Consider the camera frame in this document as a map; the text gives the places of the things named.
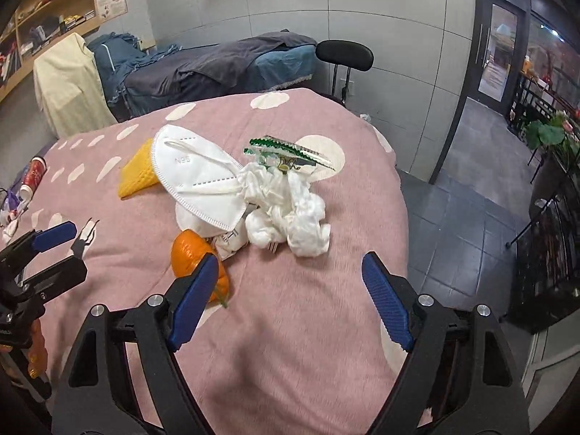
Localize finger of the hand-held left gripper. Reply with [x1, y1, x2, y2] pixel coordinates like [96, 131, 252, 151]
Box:
[18, 256, 88, 303]
[0, 220, 78, 277]

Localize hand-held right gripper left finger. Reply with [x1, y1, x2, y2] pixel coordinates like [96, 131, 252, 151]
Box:
[51, 252, 219, 435]

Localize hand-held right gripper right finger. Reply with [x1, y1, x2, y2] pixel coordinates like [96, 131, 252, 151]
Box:
[361, 251, 531, 435]

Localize orange fruit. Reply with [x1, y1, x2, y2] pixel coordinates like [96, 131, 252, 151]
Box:
[171, 229, 230, 309]

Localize person's left hand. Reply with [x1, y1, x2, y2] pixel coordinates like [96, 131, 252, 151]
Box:
[25, 317, 48, 379]

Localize white plastic wrapper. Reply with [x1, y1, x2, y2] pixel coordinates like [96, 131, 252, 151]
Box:
[0, 188, 32, 243]

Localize red drink bottle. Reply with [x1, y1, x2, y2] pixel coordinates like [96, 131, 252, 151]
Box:
[20, 156, 47, 200]

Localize white printed wrapper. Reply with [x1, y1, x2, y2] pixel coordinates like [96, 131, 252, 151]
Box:
[206, 229, 250, 261]

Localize pink polka dot blanket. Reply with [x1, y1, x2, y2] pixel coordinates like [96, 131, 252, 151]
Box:
[0, 88, 409, 435]

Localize yellow foam fruit net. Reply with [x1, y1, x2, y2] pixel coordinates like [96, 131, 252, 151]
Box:
[119, 138, 160, 200]

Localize white face mask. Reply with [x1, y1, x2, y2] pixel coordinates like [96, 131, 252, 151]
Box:
[151, 123, 248, 232]

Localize crumpled white tissue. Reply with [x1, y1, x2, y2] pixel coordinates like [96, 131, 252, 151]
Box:
[238, 163, 331, 259]

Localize cream towel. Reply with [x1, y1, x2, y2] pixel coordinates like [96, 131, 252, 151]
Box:
[33, 33, 119, 139]

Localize green silver wrapper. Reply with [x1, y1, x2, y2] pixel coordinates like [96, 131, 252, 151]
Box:
[243, 135, 338, 173]

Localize pile of blue cloths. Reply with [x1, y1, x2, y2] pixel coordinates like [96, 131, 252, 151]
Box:
[88, 32, 182, 105]

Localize green potted plant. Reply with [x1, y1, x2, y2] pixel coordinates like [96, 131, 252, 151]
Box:
[525, 111, 580, 152]

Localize black side table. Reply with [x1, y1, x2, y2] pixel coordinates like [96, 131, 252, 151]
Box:
[507, 72, 572, 137]

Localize black stool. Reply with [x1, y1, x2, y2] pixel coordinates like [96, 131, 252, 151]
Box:
[315, 40, 374, 105]

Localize teal massage bed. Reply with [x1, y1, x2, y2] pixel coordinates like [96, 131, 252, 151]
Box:
[254, 47, 318, 89]

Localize glass door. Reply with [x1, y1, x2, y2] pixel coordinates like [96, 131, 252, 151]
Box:
[476, 2, 519, 105]

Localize black wire rack trolley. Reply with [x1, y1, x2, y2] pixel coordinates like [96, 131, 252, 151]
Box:
[507, 149, 580, 334]

